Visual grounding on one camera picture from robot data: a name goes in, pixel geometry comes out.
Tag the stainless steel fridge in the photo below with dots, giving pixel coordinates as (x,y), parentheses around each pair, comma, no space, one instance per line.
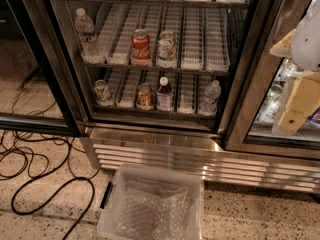
(216,40)

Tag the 7up can bottom shelf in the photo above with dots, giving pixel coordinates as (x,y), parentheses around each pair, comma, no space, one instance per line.
(102,93)

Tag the bubble wrap sheet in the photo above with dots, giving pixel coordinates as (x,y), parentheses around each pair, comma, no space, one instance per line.
(154,211)

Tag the dark juice bottle white cap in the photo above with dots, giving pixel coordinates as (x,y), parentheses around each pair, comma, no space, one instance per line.
(164,95)

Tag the closed right fridge door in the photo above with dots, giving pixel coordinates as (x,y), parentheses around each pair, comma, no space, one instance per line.
(249,136)

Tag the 7up can shelf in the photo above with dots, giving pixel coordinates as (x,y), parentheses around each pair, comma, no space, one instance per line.
(102,93)
(166,52)

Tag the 7up can middle shelf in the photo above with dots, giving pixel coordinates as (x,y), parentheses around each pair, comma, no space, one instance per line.
(166,52)

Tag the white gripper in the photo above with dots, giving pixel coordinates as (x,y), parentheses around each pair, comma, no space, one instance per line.
(307,45)

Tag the open fridge glass door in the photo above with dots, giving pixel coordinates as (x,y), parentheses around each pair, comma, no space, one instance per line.
(35,92)

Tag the water bottle middle shelf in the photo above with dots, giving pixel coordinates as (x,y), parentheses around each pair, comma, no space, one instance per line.
(89,40)

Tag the red coca-cola can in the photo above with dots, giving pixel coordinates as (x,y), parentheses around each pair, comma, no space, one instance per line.
(141,51)

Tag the clear plastic bin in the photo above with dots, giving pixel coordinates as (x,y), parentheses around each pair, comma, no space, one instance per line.
(111,207)

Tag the silver can right bottom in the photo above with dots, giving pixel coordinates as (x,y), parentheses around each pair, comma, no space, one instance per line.
(271,104)

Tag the orange soda can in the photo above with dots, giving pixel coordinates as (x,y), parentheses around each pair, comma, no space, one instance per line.
(144,96)

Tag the water bottle shelf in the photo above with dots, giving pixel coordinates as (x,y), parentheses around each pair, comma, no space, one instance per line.
(208,103)
(89,40)

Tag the water bottle bottom shelf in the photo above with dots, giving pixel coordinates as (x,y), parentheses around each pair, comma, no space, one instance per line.
(208,103)

